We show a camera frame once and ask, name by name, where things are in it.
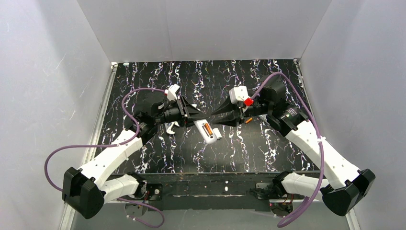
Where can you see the white remote control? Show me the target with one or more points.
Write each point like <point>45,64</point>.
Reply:
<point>208,139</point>

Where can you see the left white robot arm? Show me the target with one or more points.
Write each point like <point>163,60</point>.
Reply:
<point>88,188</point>

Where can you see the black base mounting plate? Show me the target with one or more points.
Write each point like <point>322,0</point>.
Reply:
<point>216,191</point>

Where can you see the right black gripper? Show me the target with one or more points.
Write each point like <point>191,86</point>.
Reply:
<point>239,112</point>

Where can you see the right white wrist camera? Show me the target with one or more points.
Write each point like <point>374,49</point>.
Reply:
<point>240,94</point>

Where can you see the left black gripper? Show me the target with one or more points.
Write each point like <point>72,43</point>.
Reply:
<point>184,111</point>

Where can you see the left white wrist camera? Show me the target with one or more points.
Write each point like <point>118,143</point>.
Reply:
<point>172,92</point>

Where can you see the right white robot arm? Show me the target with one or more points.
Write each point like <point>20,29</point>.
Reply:
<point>341,185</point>

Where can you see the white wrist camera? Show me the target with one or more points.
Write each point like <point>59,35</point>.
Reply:
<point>240,94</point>
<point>172,92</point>

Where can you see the red handled adjustable wrench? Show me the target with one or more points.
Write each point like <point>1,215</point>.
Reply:
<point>169,127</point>

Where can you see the white remote battery cover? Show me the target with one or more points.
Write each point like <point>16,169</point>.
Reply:
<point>217,133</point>

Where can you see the aluminium frame rail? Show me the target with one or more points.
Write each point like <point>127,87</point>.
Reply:
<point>69,212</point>

